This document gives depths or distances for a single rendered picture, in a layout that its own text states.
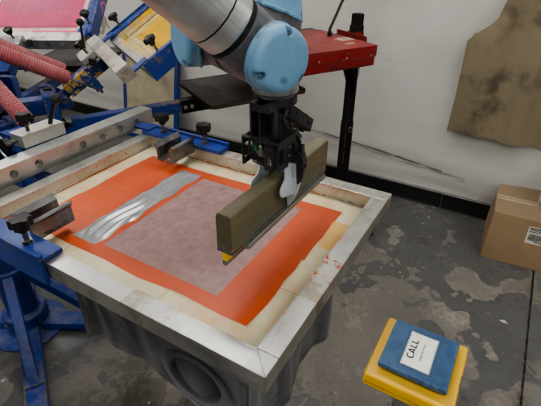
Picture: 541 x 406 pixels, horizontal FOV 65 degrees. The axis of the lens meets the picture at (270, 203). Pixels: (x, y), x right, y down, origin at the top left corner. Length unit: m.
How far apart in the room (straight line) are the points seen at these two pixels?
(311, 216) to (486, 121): 1.83
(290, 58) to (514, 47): 2.19
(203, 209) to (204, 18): 0.64
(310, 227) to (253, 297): 0.25
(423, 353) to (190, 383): 0.49
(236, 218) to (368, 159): 2.39
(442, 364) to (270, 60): 0.50
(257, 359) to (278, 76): 0.39
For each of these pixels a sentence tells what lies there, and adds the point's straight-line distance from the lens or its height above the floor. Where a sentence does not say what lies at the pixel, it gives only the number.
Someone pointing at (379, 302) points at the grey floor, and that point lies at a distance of 2.19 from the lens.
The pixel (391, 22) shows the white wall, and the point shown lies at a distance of 2.74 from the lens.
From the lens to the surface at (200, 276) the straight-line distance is 0.84.
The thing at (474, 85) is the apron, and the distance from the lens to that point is 2.63.
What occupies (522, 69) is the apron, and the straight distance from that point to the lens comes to 2.61.
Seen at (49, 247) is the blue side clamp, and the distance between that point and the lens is 0.92.
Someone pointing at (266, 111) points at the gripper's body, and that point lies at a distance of 0.66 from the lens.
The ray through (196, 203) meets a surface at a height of 0.96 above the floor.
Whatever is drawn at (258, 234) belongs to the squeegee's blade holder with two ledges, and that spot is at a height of 1.08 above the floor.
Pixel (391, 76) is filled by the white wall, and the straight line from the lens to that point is 2.79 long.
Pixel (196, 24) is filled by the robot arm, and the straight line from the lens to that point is 0.46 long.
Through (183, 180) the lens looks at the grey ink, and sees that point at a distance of 1.15.
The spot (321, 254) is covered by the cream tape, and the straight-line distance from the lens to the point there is 0.88.
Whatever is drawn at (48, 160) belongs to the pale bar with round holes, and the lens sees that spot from 1.26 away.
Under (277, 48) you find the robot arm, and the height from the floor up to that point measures 1.41.
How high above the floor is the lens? 1.50
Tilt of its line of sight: 32 degrees down
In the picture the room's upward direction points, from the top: straight up
